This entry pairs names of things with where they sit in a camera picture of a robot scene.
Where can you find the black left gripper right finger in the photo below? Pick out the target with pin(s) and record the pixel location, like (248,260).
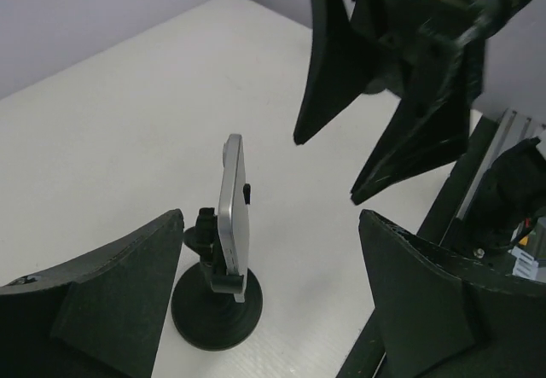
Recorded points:
(441,315)

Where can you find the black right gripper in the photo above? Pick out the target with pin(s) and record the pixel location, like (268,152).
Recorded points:
(379,45)

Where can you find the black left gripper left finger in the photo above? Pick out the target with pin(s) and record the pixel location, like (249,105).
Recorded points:
(98,315)

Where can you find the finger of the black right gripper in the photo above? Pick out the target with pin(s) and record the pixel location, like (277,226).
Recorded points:
(430,129)

